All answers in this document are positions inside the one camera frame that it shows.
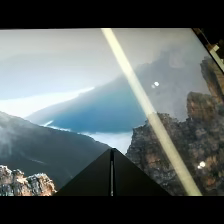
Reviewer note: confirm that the silver frame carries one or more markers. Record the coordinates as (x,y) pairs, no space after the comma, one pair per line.
(215,50)

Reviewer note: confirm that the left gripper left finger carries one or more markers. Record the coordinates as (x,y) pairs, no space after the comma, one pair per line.
(95,180)

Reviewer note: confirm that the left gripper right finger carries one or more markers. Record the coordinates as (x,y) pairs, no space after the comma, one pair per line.
(133,181)

